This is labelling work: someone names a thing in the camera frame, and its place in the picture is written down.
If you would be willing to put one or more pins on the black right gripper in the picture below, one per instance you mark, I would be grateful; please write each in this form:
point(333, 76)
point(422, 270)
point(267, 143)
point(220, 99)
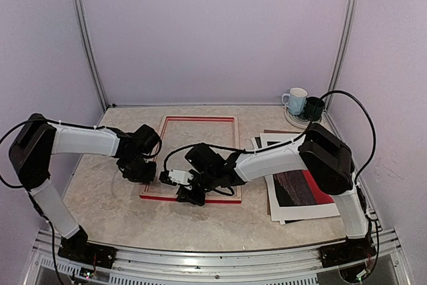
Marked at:
point(199, 199)

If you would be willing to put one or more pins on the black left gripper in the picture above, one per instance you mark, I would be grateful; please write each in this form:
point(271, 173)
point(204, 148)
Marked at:
point(149, 177)

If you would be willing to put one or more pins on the red wooden picture frame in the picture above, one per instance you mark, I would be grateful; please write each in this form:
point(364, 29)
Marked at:
point(180, 130)

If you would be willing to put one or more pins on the red sunset photo white border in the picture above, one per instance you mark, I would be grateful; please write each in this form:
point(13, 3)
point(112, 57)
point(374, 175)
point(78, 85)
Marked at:
point(294, 196)

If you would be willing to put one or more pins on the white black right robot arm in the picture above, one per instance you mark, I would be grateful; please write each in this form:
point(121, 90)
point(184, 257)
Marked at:
point(328, 159)

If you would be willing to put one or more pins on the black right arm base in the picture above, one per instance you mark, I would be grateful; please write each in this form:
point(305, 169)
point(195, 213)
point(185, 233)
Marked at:
point(348, 251)

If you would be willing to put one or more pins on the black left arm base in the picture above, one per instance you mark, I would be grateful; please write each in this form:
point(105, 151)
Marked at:
point(96, 255)

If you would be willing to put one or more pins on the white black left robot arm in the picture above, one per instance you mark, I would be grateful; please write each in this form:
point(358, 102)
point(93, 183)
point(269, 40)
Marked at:
point(41, 141)

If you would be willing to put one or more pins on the white plate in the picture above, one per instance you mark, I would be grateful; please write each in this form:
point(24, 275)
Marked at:
point(296, 120)

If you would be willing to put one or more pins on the light blue mug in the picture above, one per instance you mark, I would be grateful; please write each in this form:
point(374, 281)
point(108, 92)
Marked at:
point(295, 100)

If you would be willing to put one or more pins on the dark green mug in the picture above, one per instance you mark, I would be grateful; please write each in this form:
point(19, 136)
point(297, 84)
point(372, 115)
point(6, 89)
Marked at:
point(313, 108)

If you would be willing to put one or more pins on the brown frame backing board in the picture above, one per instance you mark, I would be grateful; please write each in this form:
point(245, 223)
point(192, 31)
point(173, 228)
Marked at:
point(274, 131)

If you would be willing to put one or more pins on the aluminium front rail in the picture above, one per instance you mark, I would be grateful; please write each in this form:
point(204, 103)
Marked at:
point(297, 265)

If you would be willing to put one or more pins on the left aluminium corner post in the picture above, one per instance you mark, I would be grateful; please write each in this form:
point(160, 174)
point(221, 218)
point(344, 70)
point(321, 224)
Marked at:
point(89, 54)

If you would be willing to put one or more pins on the aluminium corner post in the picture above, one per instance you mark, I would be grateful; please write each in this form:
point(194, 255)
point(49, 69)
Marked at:
point(89, 54)
point(343, 44)

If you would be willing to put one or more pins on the right aluminium corner post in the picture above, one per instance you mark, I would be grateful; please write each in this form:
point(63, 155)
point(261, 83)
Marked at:
point(343, 44)

